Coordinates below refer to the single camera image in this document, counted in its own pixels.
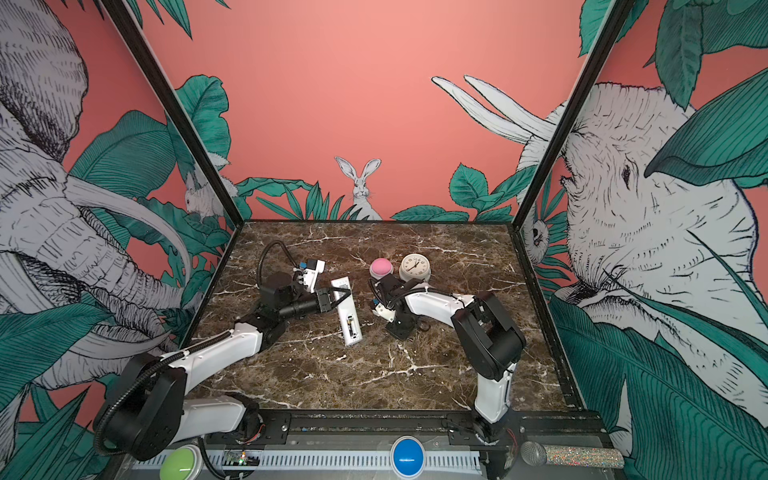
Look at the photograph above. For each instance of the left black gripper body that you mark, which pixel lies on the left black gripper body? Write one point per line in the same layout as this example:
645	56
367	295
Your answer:
314	302

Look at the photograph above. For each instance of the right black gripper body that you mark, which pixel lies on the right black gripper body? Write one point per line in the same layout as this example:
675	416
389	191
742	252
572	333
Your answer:
400	328

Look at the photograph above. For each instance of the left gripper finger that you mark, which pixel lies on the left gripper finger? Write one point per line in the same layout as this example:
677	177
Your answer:
341	292
342	303

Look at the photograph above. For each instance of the white remote control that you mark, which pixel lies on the white remote control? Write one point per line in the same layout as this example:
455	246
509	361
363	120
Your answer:
348	317

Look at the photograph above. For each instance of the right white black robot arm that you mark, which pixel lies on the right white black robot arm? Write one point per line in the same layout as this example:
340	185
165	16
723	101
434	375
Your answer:
491	340

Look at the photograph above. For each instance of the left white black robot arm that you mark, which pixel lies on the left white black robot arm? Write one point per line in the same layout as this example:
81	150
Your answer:
149	410

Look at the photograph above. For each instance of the pink push button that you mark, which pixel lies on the pink push button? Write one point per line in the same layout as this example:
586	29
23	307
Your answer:
380	268

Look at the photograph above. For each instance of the white round alarm clock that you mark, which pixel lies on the white round alarm clock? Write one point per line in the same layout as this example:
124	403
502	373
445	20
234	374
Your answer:
415	266

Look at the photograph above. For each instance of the blue push button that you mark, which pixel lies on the blue push button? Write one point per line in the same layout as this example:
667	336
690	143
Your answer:
407	457

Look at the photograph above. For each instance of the small green circuit board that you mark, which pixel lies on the small green circuit board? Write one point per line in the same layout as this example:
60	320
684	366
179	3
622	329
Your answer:
243	458

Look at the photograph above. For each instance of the glittery silver microphone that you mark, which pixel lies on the glittery silver microphone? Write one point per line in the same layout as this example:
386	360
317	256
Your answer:
537	454

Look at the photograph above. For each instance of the green push button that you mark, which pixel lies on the green push button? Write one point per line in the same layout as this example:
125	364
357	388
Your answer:
184	463

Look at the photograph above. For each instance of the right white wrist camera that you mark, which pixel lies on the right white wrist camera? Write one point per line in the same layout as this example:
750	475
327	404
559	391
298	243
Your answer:
382	311

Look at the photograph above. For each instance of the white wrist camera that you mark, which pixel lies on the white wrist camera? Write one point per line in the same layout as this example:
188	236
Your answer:
309	272
382	311

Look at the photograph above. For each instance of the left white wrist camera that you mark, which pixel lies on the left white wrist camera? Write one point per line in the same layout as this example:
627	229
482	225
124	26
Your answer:
309	272

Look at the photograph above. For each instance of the black front mounting rail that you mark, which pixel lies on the black front mounting rail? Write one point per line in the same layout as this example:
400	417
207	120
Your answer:
461	427

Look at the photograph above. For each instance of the white slotted cable duct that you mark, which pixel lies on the white slotted cable duct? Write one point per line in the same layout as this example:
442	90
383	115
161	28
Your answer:
463	462

